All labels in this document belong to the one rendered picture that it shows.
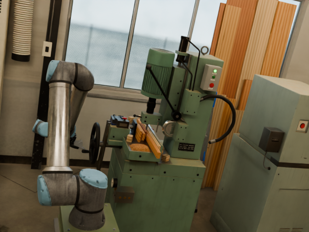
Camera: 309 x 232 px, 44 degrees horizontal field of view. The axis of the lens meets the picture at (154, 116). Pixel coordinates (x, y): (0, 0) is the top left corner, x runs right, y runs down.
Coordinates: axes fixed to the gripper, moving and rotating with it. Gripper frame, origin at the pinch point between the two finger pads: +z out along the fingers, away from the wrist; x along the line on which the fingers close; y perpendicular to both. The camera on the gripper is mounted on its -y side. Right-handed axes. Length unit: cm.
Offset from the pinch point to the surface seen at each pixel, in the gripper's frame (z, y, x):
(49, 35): -48, 45, 106
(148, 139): 30.0, 32.4, -21.8
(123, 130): 14.3, 28.4, -13.6
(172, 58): 18, 86, -14
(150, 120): 28, 42, -11
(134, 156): 20.9, 22.9, -36.8
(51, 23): -51, 55, 107
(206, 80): 42, 85, -25
